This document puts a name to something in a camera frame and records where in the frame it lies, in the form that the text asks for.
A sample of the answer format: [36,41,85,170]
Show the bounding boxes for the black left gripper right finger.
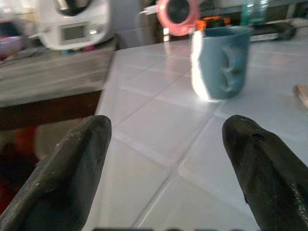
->
[221,115,308,231]

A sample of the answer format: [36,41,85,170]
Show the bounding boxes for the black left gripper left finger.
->
[0,115,113,231]

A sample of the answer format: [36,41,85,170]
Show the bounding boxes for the wooden board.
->
[293,84,308,108]

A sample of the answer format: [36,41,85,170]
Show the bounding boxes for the grey wooden counter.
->
[0,39,118,132]

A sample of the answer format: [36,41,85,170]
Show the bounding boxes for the blue plastic cup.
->
[192,26,252,102]

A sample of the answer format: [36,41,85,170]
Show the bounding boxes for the purple bowl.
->
[0,36,24,58]

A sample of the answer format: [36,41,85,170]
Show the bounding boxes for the white kitchen appliance with display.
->
[36,0,114,51]

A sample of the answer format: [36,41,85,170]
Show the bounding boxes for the orange black box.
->
[196,15,231,31]

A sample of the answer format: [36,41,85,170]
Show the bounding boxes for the green transparent bottle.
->
[241,0,270,26]

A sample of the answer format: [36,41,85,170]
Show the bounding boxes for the pink round fan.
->
[156,0,201,37]

